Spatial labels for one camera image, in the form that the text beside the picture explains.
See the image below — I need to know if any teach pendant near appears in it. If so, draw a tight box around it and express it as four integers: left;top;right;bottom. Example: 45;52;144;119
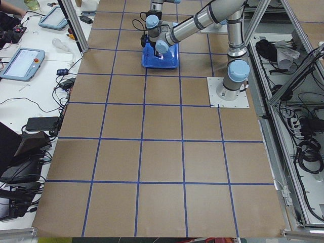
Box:
1;48;45;82

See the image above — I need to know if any aluminium frame post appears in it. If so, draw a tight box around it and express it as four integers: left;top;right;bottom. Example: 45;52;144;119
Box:
58;0;89;54

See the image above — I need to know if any gold screwdriver handle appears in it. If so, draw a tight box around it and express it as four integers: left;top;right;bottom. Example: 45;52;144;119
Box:
66;33;75;40

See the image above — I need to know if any clear plastic bottle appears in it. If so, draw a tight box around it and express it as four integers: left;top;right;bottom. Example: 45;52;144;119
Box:
52;38;71;52

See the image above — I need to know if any teach pendant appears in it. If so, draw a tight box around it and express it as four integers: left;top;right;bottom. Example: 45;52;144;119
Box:
38;6;68;30
1;48;45;82

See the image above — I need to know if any black power brick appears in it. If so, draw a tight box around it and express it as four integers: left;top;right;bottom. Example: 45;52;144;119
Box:
25;116;59;132

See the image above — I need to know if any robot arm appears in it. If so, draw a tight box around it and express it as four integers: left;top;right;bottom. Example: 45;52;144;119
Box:
144;0;250;101
145;0;181;19

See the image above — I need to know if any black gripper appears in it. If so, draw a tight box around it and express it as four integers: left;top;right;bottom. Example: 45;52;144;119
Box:
153;49;162;57

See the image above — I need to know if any teach pendant far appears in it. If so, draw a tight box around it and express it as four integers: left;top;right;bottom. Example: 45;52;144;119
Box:
38;6;68;30

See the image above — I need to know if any black power adapter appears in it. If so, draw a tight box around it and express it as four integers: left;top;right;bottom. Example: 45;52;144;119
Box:
79;16;93;24

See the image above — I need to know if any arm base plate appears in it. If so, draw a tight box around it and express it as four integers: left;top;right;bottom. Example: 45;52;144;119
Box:
207;77;250;108

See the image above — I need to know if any blue plastic tray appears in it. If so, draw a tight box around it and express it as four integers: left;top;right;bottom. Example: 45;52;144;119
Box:
141;42;179;69

